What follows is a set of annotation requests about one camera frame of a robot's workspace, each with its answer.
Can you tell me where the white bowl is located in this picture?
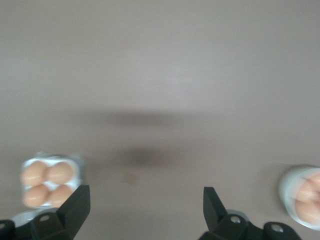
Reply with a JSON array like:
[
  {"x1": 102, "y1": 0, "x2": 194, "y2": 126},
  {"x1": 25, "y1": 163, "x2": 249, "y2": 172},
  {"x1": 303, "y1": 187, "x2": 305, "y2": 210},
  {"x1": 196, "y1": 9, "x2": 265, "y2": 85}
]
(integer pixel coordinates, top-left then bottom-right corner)
[{"x1": 277, "y1": 164, "x2": 320, "y2": 230}]

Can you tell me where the brown egg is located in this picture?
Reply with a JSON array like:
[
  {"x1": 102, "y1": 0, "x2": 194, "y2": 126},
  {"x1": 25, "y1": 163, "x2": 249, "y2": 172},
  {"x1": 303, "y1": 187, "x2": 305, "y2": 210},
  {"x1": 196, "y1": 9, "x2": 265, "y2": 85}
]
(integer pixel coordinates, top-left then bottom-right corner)
[
  {"x1": 22, "y1": 184, "x2": 51, "y2": 210},
  {"x1": 306, "y1": 173, "x2": 320, "y2": 188},
  {"x1": 296, "y1": 184, "x2": 320, "y2": 203},
  {"x1": 294, "y1": 201, "x2": 320, "y2": 225},
  {"x1": 46, "y1": 161, "x2": 76, "y2": 187},
  {"x1": 48, "y1": 184, "x2": 75, "y2": 208},
  {"x1": 20, "y1": 161, "x2": 48, "y2": 187}
]

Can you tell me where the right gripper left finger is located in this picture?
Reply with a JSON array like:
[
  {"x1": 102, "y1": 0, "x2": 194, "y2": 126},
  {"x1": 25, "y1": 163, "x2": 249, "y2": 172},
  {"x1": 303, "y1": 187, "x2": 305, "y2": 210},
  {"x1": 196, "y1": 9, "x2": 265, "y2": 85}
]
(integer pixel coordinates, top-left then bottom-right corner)
[{"x1": 0, "y1": 185, "x2": 91, "y2": 240}]

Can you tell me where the clear plastic egg box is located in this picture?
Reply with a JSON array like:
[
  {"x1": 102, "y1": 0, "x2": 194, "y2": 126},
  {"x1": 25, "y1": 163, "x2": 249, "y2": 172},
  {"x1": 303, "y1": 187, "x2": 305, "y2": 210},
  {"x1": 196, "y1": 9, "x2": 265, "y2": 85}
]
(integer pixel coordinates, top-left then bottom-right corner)
[{"x1": 11, "y1": 151, "x2": 86, "y2": 226}]

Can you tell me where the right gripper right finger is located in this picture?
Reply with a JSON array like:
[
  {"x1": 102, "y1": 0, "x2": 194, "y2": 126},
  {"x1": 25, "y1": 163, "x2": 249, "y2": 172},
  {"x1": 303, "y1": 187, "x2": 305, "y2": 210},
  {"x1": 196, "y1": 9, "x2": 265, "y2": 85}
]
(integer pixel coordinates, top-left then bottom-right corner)
[{"x1": 198, "y1": 186, "x2": 301, "y2": 240}]

